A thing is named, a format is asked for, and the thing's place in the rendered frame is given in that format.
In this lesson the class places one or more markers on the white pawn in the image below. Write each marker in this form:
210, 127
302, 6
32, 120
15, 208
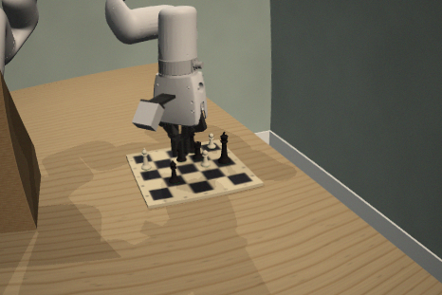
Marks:
211, 144
205, 162

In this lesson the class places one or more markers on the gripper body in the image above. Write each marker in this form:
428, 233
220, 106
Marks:
190, 97

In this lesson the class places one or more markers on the chessboard with cream and black squares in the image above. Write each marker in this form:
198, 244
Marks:
196, 182

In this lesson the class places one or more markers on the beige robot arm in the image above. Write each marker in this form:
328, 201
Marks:
177, 42

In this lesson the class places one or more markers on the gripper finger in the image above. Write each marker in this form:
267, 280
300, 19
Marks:
185, 142
173, 134

